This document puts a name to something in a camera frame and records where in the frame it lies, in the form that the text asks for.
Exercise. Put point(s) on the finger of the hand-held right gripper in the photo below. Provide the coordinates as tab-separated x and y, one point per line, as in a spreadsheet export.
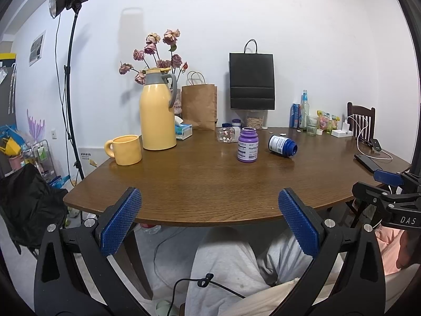
388	177
368	191

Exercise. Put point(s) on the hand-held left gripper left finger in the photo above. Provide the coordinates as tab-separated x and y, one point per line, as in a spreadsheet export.
121	220

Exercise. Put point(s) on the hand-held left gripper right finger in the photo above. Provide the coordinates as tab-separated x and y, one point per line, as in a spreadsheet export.
297	223

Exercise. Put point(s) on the yellow ceramic cup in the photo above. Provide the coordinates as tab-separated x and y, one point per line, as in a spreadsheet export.
125	150

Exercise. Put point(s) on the person's right forearm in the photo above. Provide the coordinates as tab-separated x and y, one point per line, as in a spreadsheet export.
389	250

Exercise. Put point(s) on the black smartphone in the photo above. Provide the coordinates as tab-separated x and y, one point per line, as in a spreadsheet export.
368	163

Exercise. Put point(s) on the small black device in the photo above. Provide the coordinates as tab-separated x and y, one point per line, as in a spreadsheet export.
377	144

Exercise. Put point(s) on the white power strip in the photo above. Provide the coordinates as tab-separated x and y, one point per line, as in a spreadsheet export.
342	133

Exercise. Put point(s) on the dark wooden chair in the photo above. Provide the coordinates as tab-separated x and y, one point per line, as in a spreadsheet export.
360	118

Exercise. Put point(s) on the white charger block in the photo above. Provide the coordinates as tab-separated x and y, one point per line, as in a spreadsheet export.
345	127

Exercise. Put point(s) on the cream cloth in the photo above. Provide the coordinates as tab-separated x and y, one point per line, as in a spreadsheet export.
329	298

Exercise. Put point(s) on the dark blue pill bottle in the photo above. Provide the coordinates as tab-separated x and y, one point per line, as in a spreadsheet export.
281	144

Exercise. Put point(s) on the person's grey trouser legs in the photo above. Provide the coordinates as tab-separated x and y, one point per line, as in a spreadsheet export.
230	270

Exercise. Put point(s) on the colourful snack packets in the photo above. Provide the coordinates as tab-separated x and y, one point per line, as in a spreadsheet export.
327	120

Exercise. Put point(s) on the clear drinking glass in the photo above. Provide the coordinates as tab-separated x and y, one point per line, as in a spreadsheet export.
312	125

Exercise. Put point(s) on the purple pill bottle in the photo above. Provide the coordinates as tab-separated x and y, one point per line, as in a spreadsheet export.
248	144

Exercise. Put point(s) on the black cloth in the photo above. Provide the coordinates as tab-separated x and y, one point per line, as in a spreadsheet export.
29	204

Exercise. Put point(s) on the clear glass bottle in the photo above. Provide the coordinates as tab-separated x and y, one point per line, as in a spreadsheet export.
305	110

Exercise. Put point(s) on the blue drink can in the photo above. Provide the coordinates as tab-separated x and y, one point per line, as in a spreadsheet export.
294	116

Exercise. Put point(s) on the blue tissue box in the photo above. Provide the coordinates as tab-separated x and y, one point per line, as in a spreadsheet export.
182	129

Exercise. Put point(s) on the clear food container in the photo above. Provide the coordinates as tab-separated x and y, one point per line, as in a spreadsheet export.
255	120

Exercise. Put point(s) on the clear plastic jar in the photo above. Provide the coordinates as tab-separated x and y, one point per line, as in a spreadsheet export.
227	135

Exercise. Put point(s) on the yellow thermos jug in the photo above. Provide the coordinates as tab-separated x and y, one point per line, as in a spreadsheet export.
157	112

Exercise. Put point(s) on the white bottle with blue cap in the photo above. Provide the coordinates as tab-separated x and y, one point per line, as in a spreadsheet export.
236	125

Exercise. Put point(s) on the pink bucket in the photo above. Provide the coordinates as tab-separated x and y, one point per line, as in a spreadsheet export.
15	162

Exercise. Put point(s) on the purple tail decoration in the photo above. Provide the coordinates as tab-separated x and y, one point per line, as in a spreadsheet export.
36	126

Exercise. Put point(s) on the black light stand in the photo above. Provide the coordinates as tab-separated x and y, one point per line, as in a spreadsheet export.
69	98

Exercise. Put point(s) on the brown paper bag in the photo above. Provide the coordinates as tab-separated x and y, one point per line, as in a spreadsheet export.
199	107

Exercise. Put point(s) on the black paper bag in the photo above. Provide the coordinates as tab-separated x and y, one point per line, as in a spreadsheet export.
252	82

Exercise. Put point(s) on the dried pink roses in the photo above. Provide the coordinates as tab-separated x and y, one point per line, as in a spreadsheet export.
154	56

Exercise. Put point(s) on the white wall panel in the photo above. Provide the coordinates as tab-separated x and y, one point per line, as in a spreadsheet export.
93	159

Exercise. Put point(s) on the wall poster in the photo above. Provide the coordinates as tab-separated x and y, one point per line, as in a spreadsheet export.
36	47

